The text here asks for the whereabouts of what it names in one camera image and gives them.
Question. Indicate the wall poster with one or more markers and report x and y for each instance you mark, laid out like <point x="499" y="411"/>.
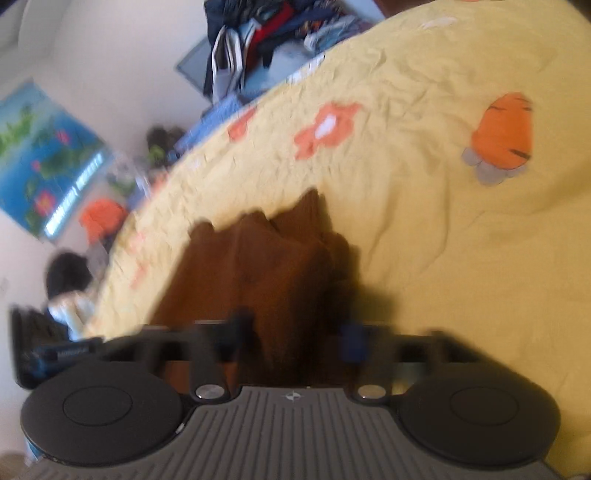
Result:
<point x="41" y="161"/>

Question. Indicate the orange cloth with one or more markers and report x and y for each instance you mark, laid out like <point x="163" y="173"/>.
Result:
<point x="102" y="219"/>

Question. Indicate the grey flat panel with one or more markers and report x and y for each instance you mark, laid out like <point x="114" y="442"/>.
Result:
<point x="194" y="64"/>

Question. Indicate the brown garment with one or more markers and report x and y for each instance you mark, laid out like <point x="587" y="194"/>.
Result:
<point x="272" y="286"/>

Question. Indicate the yellow printed bed blanket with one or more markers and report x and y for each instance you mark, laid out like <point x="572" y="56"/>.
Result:
<point x="438" y="207"/>

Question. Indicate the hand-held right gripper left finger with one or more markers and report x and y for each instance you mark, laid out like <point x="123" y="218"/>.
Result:
<point x="233" y="338"/>

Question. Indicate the blue quilt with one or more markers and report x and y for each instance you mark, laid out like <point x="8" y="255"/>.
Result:
<point x="217" y="122"/>

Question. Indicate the dark green bag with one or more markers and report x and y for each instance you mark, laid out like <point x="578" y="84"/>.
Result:
<point x="159" y="143"/>

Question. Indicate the pile of clothes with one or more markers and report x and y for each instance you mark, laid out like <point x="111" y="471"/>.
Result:
<point x="277" y="32"/>

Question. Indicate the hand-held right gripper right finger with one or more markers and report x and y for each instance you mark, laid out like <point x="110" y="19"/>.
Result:
<point x="352" y="344"/>

